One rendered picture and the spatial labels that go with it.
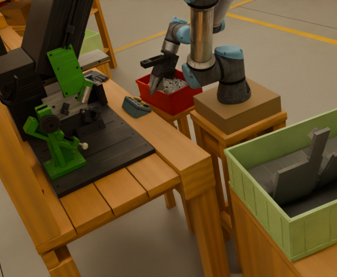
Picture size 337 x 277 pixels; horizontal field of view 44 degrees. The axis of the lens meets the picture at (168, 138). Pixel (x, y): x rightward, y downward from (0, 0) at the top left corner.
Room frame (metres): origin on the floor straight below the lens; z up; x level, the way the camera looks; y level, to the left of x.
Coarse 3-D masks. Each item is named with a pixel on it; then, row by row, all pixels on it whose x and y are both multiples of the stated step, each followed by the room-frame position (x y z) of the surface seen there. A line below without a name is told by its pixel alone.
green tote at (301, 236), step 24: (312, 120) 1.28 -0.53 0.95; (336, 120) 1.30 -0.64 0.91; (240, 144) 1.22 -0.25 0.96; (264, 144) 1.24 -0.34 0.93; (288, 144) 1.26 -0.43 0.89; (240, 168) 1.09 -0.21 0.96; (240, 192) 1.12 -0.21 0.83; (264, 192) 0.95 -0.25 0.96; (264, 216) 0.96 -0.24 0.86; (288, 216) 0.83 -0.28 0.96; (312, 216) 0.82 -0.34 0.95; (336, 216) 0.85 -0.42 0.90; (288, 240) 0.83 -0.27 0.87; (312, 240) 0.83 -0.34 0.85; (336, 240) 0.84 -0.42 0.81
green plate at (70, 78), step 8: (64, 48) 1.80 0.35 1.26; (72, 48) 1.81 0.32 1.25; (48, 56) 1.77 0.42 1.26; (56, 56) 1.78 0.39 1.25; (64, 56) 1.79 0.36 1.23; (72, 56) 1.80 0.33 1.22; (56, 64) 1.76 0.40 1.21; (64, 64) 1.77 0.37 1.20; (72, 64) 1.78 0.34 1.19; (56, 72) 1.75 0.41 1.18; (64, 72) 1.76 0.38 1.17; (72, 72) 1.77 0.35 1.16; (80, 72) 1.78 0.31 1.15; (64, 80) 1.75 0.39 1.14; (72, 80) 1.76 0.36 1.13; (80, 80) 1.77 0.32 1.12; (64, 88) 1.74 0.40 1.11; (72, 88) 1.74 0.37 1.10; (80, 88) 1.75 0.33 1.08; (64, 96) 1.72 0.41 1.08
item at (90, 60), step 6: (84, 54) 2.06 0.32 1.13; (90, 54) 2.04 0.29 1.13; (96, 54) 2.02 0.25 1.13; (102, 54) 2.00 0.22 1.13; (78, 60) 1.99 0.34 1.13; (84, 60) 1.97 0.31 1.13; (90, 60) 1.95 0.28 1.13; (96, 60) 1.93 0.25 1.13; (102, 60) 1.94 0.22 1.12; (108, 60) 1.96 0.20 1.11; (84, 66) 1.91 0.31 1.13; (90, 66) 1.92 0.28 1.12; (96, 66) 1.93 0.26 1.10; (42, 78) 1.87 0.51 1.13; (48, 78) 1.85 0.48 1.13; (54, 78) 1.85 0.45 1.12; (48, 84) 1.84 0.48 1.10
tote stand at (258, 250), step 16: (240, 208) 1.14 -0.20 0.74; (240, 224) 1.16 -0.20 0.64; (256, 224) 1.02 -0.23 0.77; (240, 240) 1.18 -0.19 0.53; (256, 240) 1.03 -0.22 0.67; (272, 240) 0.92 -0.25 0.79; (240, 256) 1.21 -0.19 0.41; (256, 256) 1.05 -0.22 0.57; (272, 256) 0.93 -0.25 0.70; (320, 256) 0.81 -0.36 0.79; (336, 256) 0.80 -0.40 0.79; (256, 272) 1.07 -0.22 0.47; (272, 272) 0.94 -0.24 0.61; (288, 272) 0.83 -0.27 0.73; (304, 272) 0.77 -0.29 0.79; (320, 272) 0.76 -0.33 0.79; (336, 272) 0.75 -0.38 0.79
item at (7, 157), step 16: (0, 112) 1.06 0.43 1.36; (0, 128) 1.05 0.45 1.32; (0, 144) 1.04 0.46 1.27; (16, 144) 1.06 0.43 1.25; (0, 160) 1.04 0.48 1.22; (16, 160) 1.05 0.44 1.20; (0, 176) 1.03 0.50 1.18; (16, 176) 1.04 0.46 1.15; (32, 176) 1.06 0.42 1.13; (16, 192) 1.04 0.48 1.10; (32, 192) 1.05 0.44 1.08; (16, 208) 1.03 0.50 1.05; (32, 208) 1.04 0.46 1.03; (48, 208) 1.06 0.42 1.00; (32, 224) 1.04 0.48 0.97; (48, 224) 1.05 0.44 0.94; (32, 240) 1.03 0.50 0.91; (48, 240) 1.04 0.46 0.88
